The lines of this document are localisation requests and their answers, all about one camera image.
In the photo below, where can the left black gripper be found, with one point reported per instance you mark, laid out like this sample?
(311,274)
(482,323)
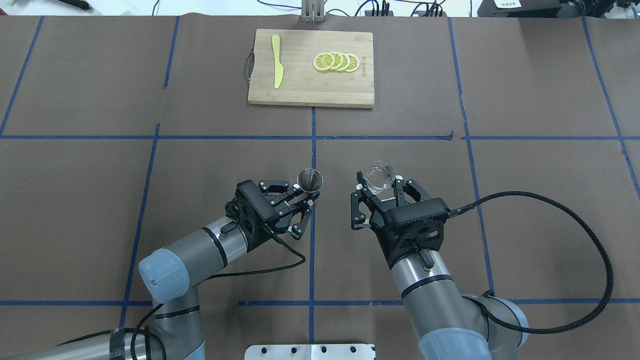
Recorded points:
(285,218)

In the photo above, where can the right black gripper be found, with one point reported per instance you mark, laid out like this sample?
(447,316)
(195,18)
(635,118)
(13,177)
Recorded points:
(376,211)

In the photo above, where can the clear glass shaker cup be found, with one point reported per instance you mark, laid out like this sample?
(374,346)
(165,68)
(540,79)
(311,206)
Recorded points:
(379,177)

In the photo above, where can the steel measuring jigger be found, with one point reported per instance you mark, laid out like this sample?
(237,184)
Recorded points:
(310,180)

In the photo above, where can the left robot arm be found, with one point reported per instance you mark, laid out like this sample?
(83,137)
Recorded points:
(172,330)

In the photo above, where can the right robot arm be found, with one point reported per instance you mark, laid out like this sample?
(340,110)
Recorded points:
(448,325)

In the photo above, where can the bamboo cutting board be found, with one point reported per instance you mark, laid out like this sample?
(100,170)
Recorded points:
(302,84)

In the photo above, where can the lemon slice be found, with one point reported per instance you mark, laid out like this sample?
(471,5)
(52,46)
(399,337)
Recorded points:
(323,61)
(354,63)
(346,61)
(338,60)

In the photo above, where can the yellow plastic knife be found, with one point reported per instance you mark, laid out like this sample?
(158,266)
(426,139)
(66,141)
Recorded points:
(275,41)

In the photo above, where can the black rod tool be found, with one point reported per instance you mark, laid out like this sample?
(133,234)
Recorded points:
(79,4)

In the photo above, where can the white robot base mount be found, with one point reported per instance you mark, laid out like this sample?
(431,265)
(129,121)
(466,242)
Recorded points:
(328,351)

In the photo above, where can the aluminium frame post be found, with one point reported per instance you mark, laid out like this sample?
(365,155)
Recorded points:
(313,11)

